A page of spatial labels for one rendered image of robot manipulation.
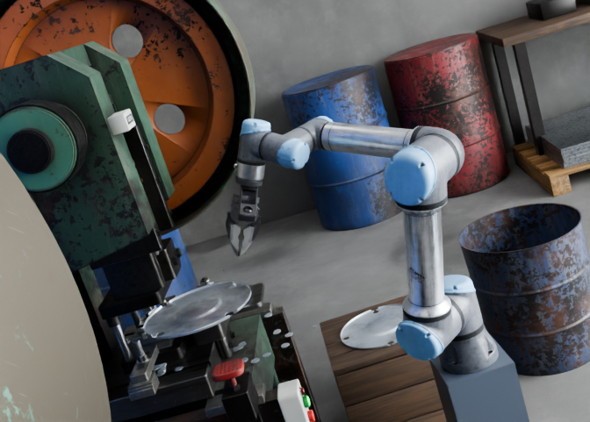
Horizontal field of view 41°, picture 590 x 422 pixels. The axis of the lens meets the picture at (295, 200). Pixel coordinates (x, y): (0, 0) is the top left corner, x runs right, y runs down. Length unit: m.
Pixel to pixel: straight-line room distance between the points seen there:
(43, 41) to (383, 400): 1.47
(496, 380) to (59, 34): 1.50
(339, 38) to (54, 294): 4.69
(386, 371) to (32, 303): 2.02
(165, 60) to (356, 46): 3.04
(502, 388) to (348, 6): 3.50
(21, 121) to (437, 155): 0.87
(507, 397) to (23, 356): 1.71
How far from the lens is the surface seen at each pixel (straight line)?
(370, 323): 2.67
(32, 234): 0.57
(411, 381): 2.52
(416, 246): 1.79
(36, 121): 1.66
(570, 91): 5.51
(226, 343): 2.04
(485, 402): 2.10
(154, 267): 1.95
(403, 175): 1.70
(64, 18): 2.33
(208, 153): 2.26
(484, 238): 2.99
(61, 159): 1.67
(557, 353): 2.82
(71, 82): 1.75
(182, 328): 1.98
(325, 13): 5.17
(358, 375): 2.48
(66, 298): 0.58
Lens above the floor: 1.49
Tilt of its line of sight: 15 degrees down
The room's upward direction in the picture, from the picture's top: 18 degrees counter-clockwise
